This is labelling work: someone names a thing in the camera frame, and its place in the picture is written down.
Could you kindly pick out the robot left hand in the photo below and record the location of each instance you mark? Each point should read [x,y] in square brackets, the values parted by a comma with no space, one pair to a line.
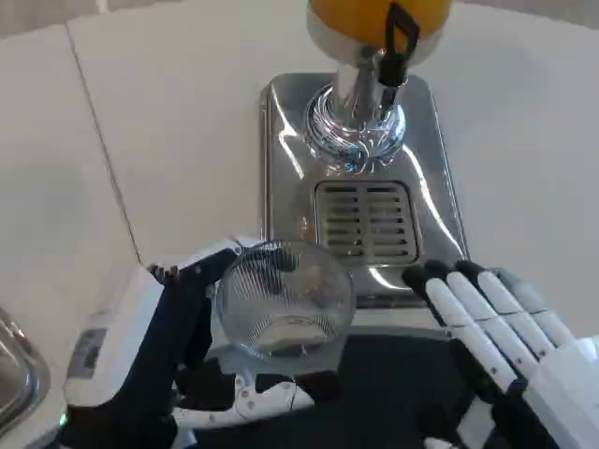
[140,337]

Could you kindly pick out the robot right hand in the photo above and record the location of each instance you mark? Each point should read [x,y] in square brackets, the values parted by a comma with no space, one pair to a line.
[524,369]

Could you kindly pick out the clear ribbed glass cup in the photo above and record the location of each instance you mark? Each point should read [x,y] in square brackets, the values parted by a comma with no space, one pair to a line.
[281,304]

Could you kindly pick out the orange juice drink dispenser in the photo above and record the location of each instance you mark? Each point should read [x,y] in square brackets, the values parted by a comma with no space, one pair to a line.
[290,187]

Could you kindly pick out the steel slotted drip grid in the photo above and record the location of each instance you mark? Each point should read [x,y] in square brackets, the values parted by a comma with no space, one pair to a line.
[367,220]

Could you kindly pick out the black tap lever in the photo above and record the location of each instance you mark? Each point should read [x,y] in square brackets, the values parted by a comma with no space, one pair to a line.
[392,65]

